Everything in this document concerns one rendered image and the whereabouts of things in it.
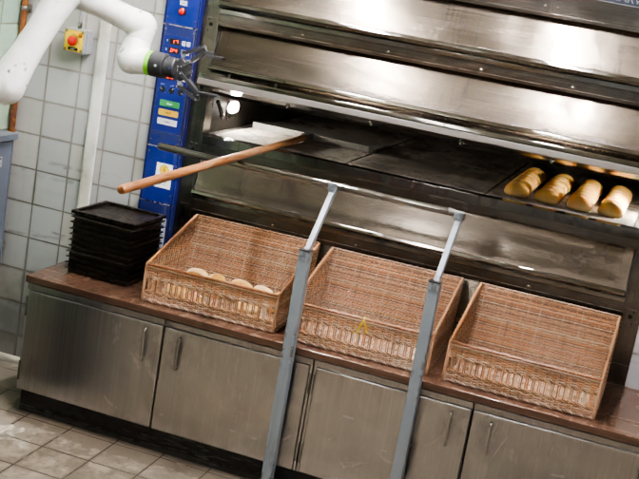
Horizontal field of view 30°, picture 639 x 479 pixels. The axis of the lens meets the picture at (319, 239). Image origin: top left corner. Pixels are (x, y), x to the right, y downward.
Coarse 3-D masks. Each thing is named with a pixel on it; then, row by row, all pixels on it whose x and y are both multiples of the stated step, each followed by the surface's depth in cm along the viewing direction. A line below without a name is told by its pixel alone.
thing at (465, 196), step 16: (208, 144) 493; (224, 144) 491; (240, 144) 489; (256, 144) 490; (288, 160) 483; (304, 160) 481; (320, 160) 480; (352, 176) 476; (368, 176) 474; (384, 176) 472; (400, 176) 474; (432, 192) 467; (448, 192) 465; (464, 192) 463; (496, 208) 460; (512, 208) 458; (528, 208) 456; (544, 208) 457; (576, 224) 452; (592, 224) 450; (608, 224) 448
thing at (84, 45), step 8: (72, 32) 496; (80, 32) 495; (88, 32) 497; (64, 40) 498; (80, 40) 495; (88, 40) 498; (64, 48) 498; (72, 48) 497; (80, 48) 496; (88, 48) 500
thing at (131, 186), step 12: (276, 144) 483; (288, 144) 497; (228, 156) 437; (240, 156) 446; (252, 156) 460; (180, 168) 399; (192, 168) 406; (204, 168) 415; (144, 180) 372; (156, 180) 379; (168, 180) 389; (120, 192) 359
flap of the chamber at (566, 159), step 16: (208, 80) 473; (240, 96) 488; (256, 96) 471; (272, 96) 465; (288, 96) 464; (320, 112) 475; (336, 112) 460; (352, 112) 457; (368, 112) 455; (400, 128) 464; (416, 128) 450; (432, 128) 448; (480, 144) 453; (496, 144) 441; (512, 144) 440; (544, 160) 454; (560, 160) 439; (576, 160) 433; (592, 160) 432; (624, 176) 444
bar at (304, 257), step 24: (168, 144) 458; (264, 168) 447; (336, 192) 439; (360, 192) 437; (456, 216) 426; (312, 240) 427; (432, 288) 411; (288, 312) 429; (432, 312) 412; (288, 336) 431; (288, 360) 432; (288, 384) 436; (408, 408) 421; (408, 432) 422; (264, 456) 442
